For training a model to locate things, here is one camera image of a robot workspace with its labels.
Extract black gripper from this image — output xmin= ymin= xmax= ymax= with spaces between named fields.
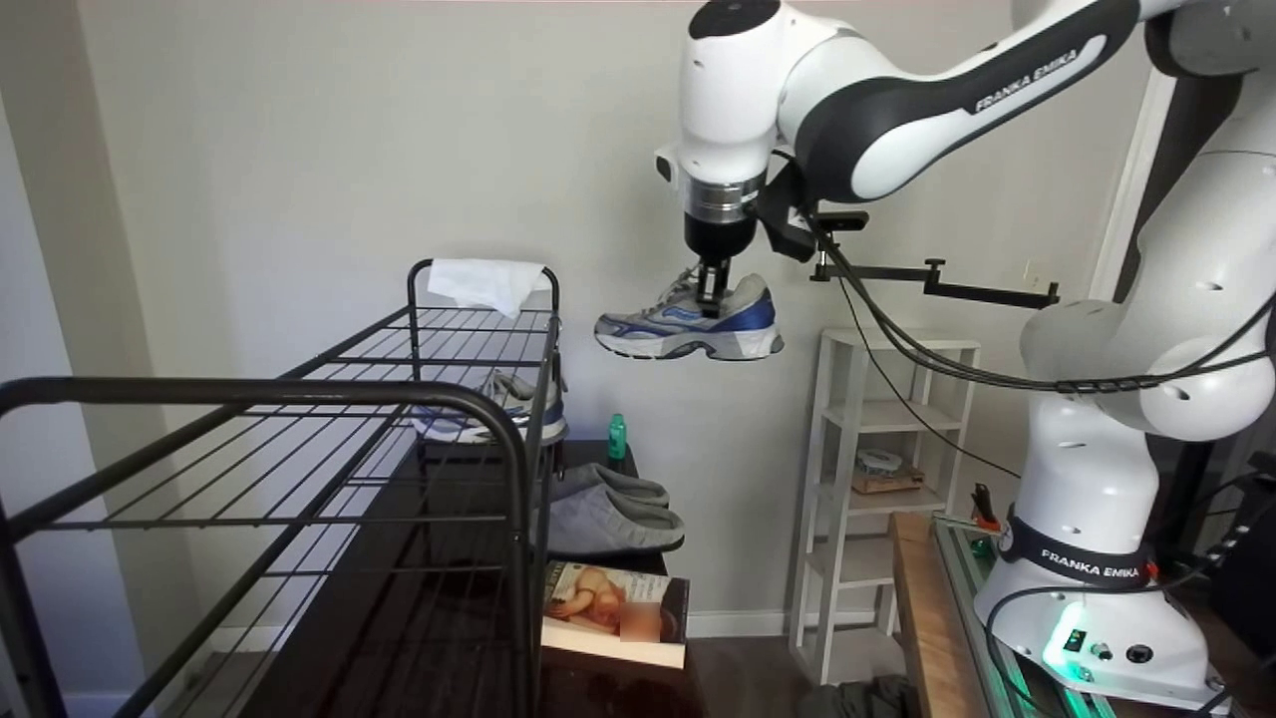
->
xmin=683 ymin=206 xmax=760 ymax=318

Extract white blue sneaker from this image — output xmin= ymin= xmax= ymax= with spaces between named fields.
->
xmin=591 ymin=268 xmax=790 ymax=368

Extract green plastic bottle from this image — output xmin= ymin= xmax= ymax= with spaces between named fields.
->
xmin=603 ymin=412 xmax=634 ymax=469

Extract white shelf unit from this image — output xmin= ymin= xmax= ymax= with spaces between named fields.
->
xmin=786 ymin=328 xmax=986 ymax=690

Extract small red black bottle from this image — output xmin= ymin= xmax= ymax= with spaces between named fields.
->
xmin=965 ymin=484 xmax=1004 ymax=538

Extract grey felt slipper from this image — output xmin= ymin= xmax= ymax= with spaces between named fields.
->
xmin=541 ymin=484 xmax=689 ymax=561
xmin=547 ymin=457 xmax=679 ymax=514

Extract white plastic bag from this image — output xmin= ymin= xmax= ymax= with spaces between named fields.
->
xmin=421 ymin=254 xmax=549 ymax=323

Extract grey shoes on rack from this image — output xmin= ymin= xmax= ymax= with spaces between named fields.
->
xmin=405 ymin=368 xmax=569 ymax=452

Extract paperback book with portrait cover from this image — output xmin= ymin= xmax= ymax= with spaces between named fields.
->
xmin=539 ymin=560 xmax=692 ymax=673

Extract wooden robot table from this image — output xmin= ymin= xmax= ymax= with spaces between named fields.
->
xmin=886 ymin=505 xmax=994 ymax=718

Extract black bag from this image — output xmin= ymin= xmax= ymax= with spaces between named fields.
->
xmin=1173 ymin=447 xmax=1276 ymax=669

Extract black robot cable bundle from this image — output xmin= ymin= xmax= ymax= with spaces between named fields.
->
xmin=793 ymin=197 xmax=1276 ymax=488

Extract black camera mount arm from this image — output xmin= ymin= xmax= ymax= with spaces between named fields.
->
xmin=805 ymin=254 xmax=1070 ymax=316

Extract black wire shoe rack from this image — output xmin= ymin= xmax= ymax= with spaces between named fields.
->
xmin=0 ymin=254 xmax=565 ymax=718

